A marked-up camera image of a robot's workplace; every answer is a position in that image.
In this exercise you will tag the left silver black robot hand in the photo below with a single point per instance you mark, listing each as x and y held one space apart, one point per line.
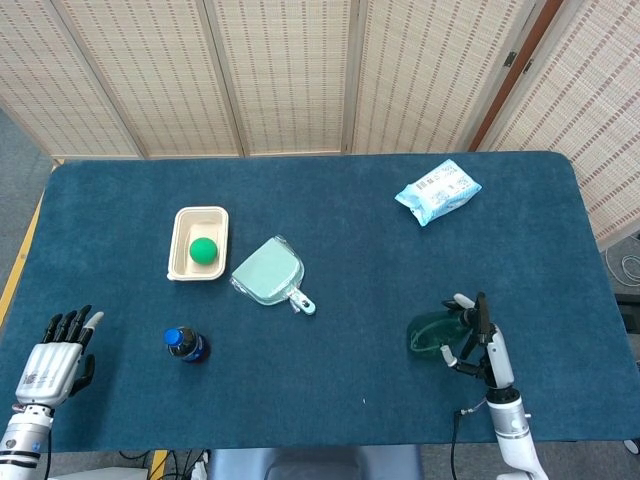
47 372

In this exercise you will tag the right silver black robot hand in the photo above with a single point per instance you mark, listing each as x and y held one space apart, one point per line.
500 360

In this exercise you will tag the green spray bottle black trigger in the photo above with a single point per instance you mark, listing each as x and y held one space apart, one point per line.
430 332

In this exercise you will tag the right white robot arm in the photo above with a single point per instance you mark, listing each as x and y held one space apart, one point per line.
512 425

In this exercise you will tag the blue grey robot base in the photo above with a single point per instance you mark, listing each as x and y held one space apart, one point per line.
310 465

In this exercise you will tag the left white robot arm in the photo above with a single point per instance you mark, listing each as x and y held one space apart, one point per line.
22 435

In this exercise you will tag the small cola bottle blue cap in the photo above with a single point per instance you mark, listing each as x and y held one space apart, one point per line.
187 345

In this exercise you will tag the white box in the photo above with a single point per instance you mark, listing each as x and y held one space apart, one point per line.
105 474

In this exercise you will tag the black floor object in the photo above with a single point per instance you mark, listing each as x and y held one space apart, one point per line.
631 320

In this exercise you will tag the light blue wet wipes pack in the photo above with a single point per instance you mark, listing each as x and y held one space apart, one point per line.
437 192

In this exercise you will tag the beige plastic food container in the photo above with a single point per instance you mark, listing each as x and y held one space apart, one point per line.
180 250

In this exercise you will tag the dark blue table cloth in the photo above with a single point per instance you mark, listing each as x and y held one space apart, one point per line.
320 375

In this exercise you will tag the white power strip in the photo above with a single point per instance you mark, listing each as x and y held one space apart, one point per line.
200 470

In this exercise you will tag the green ball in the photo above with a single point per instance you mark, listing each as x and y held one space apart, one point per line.
203 250

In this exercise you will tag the mint green wrapped dustpan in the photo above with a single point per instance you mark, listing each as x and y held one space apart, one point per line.
265 275

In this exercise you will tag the narrow beige woven folding screen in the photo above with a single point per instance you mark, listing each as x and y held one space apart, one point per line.
600 100

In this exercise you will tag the metal screen hinge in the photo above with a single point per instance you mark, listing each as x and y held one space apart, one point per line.
510 59

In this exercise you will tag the wide beige woven folding screen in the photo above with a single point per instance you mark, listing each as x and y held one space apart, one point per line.
285 75

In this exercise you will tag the brown wooden post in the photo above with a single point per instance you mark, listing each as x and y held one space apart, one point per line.
515 75

